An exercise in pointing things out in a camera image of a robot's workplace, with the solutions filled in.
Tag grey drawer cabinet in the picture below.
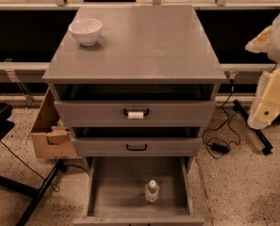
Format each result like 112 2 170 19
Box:
41 5 227 162

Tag grey open bottom drawer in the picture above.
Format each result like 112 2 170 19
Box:
73 157 205 226

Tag black stand left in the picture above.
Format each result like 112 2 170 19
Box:
0 108 71 226

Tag clear plastic bottle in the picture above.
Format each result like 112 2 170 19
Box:
145 180 159 203

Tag white tape on handle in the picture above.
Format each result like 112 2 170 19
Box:
127 111 144 120

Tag brown cardboard box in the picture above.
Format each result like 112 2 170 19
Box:
30 90 77 159

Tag grey middle drawer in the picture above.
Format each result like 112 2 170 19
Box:
73 137 202 157

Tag white ceramic bowl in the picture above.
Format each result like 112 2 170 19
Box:
68 19 103 46

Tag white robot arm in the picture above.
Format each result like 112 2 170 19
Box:
245 13 280 129

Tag black floor stand bar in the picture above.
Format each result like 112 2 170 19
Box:
232 99 274 156

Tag grey top drawer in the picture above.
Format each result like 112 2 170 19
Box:
55 101 215 127

